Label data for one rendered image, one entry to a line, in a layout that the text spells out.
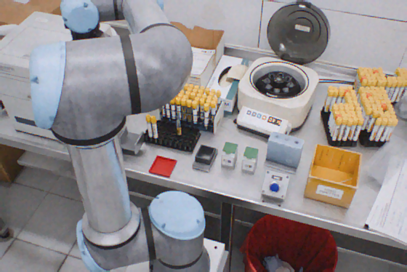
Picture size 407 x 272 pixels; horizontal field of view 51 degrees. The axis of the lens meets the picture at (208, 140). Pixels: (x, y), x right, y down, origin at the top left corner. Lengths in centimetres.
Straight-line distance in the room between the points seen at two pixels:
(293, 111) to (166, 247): 67
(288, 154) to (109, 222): 65
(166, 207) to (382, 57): 106
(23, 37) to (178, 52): 86
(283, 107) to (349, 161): 26
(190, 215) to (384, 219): 60
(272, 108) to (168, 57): 82
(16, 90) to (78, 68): 83
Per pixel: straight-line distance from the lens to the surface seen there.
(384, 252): 199
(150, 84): 59
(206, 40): 168
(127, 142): 136
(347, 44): 166
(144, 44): 61
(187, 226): 89
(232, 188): 128
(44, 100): 60
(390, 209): 132
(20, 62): 132
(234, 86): 150
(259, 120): 141
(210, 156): 133
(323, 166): 136
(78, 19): 97
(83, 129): 63
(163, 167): 133
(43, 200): 249
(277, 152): 130
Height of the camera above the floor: 189
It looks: 46 degrees down
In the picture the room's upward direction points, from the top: straight up
